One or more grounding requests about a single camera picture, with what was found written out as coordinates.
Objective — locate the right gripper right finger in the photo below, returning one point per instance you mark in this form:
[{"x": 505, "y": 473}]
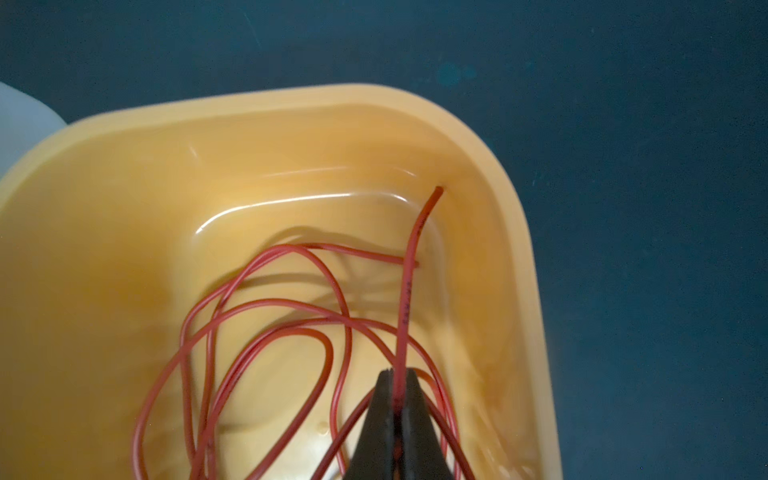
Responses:
[{"x": 421, "y": 458}]

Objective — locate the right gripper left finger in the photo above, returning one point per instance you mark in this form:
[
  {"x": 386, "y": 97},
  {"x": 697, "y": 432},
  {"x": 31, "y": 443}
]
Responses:
[{"x": 373, "y": 457}]

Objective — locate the yellow plastic bin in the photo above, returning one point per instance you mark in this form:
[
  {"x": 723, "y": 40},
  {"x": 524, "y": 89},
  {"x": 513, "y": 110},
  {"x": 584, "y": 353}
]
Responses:
[{"x": 116, "y": 226}]

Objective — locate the white plastic bin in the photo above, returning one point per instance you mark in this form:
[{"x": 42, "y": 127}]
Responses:
[{"x": 24, "y": 123}]

